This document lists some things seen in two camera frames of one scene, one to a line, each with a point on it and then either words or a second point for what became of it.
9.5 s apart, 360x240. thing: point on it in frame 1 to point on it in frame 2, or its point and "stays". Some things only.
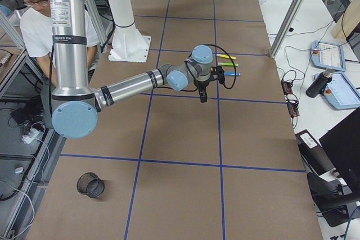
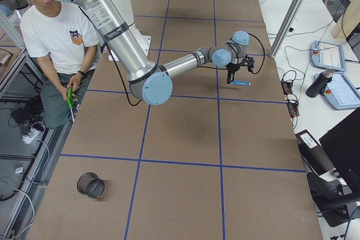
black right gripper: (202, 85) to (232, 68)
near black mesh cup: (90, 184) stays
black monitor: (342, 144) stays
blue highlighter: (232, 73) to (242, 83)
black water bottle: (319, 82) stays
